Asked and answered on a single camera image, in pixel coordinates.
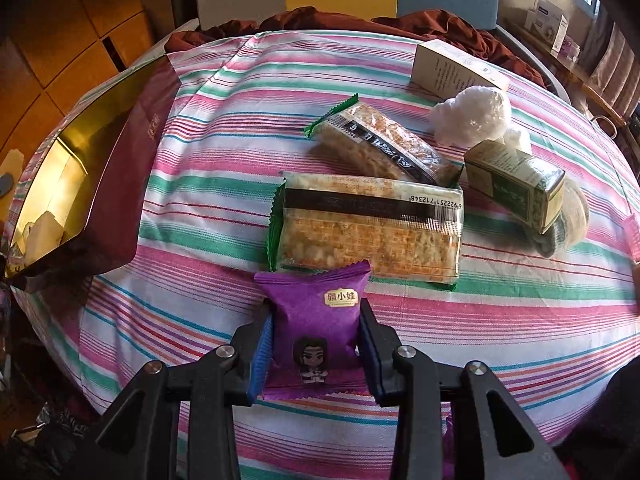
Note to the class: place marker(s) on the wooden wardrobe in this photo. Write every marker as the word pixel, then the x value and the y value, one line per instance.
pixel 65 35

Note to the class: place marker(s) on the maroon blanket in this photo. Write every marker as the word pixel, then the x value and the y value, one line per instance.
pixel 310 22

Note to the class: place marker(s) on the large green-edged cracker packet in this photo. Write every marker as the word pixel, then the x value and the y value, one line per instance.
pixel 360 245

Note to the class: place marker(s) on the striped bed sheet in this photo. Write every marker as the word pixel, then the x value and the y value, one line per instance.
pixel 200 310

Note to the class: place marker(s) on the striped curtain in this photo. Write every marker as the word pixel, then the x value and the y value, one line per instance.
pixel 612 60

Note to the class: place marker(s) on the beige knitted sock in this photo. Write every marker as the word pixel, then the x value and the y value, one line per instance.
pixel 570 220

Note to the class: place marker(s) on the purple snack packet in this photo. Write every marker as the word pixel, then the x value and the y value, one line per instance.
pixel 315 310

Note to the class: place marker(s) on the green patterned carton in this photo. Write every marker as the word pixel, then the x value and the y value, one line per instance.
pixel 510 180

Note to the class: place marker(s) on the wooden shelf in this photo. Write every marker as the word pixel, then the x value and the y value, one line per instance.
pixel 575 72

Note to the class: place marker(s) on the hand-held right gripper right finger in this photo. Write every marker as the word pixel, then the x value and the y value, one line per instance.
pixel 371 360

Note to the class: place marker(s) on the small green-edged cracker packet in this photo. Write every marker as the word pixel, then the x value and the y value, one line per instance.
pixel 370 135

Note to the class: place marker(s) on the grey bed frame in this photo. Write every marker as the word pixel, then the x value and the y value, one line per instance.
pixel 540 67

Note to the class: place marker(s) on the cream cardboard box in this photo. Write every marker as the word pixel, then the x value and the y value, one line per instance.
pixel 450 67

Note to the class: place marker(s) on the crumpled white plastic bag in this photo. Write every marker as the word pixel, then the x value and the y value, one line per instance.
pixel 475 115

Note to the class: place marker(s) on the maroon gift box gold lining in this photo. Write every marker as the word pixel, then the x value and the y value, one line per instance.
pixel 130 170

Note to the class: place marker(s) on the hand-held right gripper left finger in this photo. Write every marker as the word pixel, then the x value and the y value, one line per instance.
pixel 260 360

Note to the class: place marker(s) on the white printed carton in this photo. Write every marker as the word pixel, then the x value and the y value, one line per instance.
pixel 547 22

